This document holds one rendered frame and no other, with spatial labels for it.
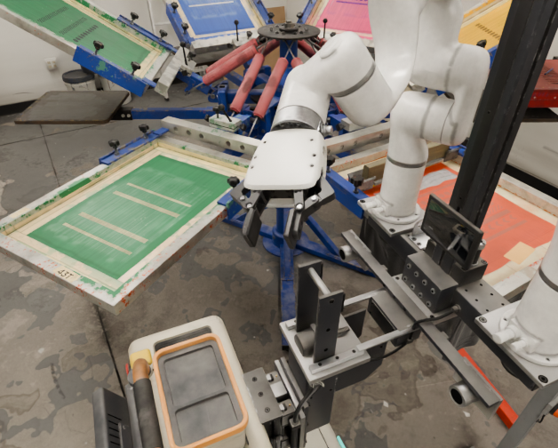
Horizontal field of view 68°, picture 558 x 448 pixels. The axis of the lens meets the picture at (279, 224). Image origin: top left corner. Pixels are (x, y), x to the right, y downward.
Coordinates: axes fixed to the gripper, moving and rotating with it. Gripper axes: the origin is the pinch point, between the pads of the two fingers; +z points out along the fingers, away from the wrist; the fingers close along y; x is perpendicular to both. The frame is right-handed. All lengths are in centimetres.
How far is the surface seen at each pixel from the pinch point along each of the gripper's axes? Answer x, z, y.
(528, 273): -73, -35, -44
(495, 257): -78, -43, -37
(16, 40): -107, -283, 369
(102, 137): -177, -214, 278
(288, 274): -166, -76, 58
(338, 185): -70, -64, 11
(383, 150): -85, -94, 0
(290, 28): -60, -150, 44
